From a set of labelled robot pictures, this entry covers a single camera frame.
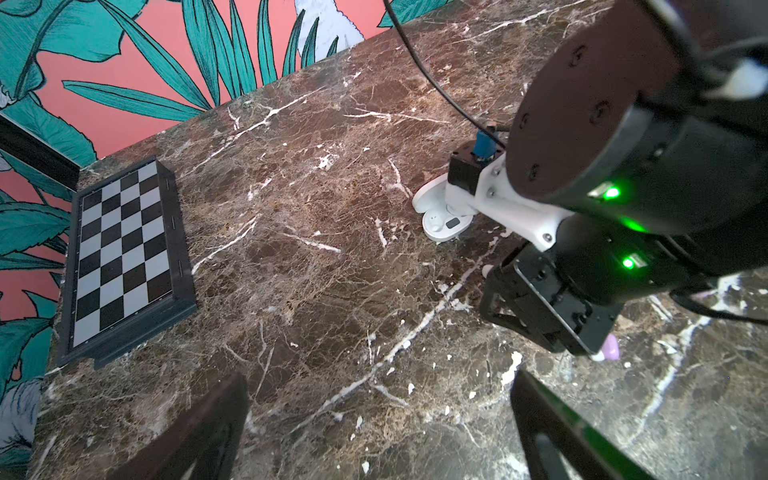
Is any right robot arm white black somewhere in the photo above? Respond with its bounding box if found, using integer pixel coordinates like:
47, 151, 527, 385
479, 1, 767, 355

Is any pink earbud charging case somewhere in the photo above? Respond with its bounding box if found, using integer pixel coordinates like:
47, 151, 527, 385
590, 334, 621, 362

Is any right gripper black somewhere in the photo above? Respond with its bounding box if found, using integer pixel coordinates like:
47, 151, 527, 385
479, 244, 623, 356

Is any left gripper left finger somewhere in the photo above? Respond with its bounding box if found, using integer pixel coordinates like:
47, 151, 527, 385
109, 372, 249, 479

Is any black white checkerboard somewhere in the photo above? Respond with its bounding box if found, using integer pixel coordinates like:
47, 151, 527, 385
56, 157, 197, 368

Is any black left frame post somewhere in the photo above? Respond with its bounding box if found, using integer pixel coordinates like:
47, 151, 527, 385
1, 116, 80, 191

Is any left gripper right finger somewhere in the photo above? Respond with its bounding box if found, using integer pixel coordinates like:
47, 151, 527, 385
510, 370, 652, 479

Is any white earbud charging case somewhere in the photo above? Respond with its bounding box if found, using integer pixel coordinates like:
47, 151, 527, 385
412, 173, 478, 244

